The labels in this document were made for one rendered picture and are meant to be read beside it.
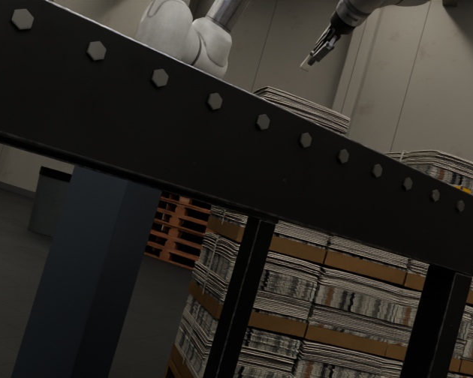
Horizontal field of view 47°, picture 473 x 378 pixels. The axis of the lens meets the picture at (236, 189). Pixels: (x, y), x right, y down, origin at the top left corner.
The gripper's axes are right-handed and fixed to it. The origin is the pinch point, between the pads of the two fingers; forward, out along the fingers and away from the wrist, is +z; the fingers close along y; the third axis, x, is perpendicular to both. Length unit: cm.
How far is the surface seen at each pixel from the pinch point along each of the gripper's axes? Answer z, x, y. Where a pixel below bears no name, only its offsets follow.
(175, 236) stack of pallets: 427, 54, -160
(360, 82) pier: 382, 219, -500
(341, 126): 2.6, 16.2, 15.5
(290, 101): 2.4, -1.5, 17.2
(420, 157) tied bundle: 8, 50, 3
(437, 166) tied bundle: 3, 53, 10
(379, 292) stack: 25, 52, 49
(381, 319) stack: 29, 56, 55
